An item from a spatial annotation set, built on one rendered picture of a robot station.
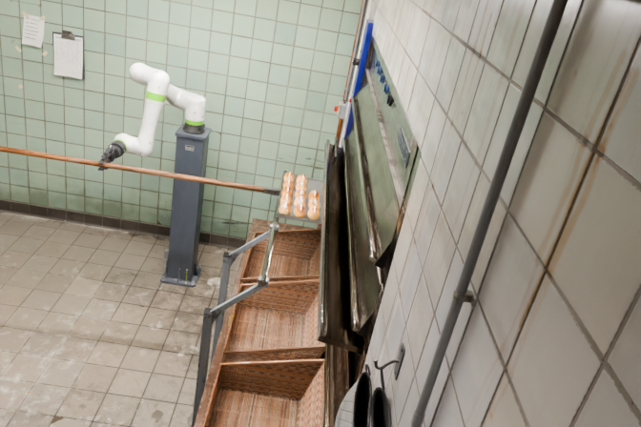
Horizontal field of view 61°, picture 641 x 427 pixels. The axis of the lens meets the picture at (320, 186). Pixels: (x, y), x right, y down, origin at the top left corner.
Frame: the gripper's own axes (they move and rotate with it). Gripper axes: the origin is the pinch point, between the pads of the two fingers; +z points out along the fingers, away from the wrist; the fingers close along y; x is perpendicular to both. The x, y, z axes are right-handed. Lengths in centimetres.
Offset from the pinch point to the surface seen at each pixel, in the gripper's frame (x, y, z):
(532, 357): -132, -99, 232
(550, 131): -132, -121, 216
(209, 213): -44, 91, -125
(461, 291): -130, -93, 211
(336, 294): -125, -23, 121
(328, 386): -131, 23, 119
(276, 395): -113, 59, 93
